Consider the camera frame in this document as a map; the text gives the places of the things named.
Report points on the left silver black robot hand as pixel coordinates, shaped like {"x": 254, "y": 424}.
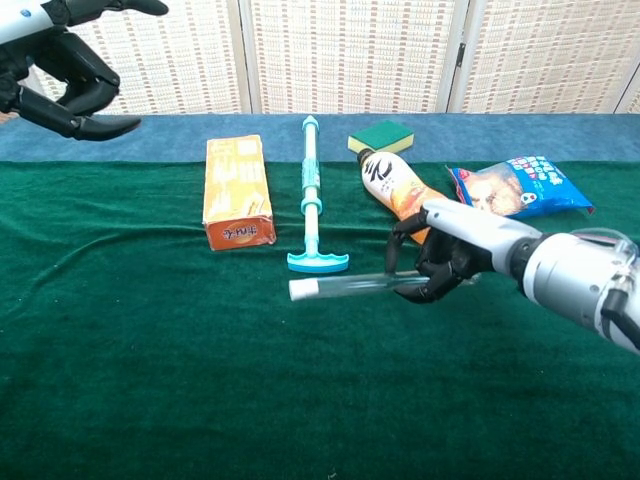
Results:
{"x": 75, "y": 60}

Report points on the teal white hand pump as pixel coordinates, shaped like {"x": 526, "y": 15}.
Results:
{"x": 311, "y": 200}

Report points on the orange cardboard box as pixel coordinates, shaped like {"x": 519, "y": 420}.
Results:
{"x": 235, "y": 190}

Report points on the blue snack bag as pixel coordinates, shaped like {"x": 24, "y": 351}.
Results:
{"x": 530, "y": 187}

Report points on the orange drink bottle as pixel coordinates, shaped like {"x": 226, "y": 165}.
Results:
{"x": 390, "y": 185}

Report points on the green yellow sponge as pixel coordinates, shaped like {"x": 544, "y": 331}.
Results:
{"x": 385, "y": 132}

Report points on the dark green velvet cloth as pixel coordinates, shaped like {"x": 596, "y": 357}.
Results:
{"x": 200, "y": 375}

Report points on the blue table cloth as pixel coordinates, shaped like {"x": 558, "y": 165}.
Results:
{"x": 175, "y": 137}

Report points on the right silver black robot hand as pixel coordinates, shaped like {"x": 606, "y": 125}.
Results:
{"x": 470, "y": 230}

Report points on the small white cap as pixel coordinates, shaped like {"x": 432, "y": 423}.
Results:
{"x": 302, "y": 289}

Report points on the clear glass test tube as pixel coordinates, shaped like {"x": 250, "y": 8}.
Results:
{"x": 350, "y": 286}

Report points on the woven folding screen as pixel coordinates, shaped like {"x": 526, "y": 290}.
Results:
{"x": 350, "y": 55}

